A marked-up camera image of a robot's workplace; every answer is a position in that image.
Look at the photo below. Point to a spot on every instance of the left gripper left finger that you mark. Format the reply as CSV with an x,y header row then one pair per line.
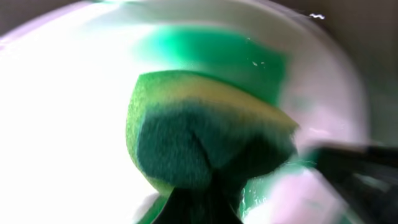
x,y
185,206

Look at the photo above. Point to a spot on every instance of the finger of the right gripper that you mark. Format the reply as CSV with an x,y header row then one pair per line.
x,y
363,176

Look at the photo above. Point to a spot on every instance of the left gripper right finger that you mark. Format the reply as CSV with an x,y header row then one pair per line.
x,y
219,209

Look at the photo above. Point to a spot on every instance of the green yellow sponge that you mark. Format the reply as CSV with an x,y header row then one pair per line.
x,y
183,127

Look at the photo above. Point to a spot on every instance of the white plate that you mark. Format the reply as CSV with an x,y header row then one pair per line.
x,y
66,82

